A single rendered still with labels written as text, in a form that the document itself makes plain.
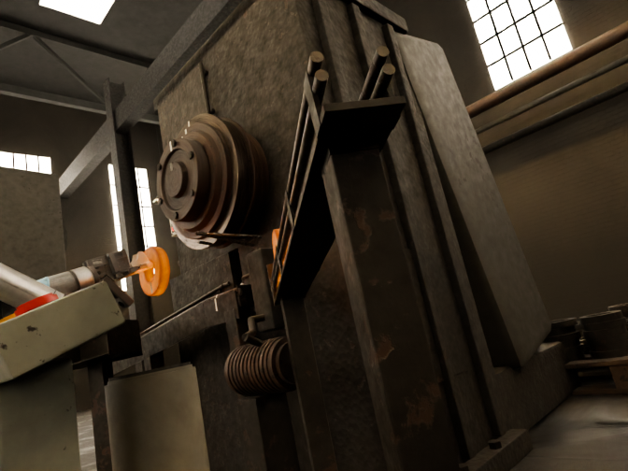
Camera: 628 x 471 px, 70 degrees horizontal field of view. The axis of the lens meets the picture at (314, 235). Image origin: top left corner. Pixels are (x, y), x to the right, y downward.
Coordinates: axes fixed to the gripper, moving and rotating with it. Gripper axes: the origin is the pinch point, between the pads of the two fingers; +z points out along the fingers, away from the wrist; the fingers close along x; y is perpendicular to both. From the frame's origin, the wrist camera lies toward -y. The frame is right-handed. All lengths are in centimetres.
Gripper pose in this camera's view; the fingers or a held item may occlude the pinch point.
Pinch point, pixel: (153, 265)
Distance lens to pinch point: 155.6
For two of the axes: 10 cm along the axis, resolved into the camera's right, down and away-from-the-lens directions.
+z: 6.3, -2.4, 7.4
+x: -6.8, 2.9, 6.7
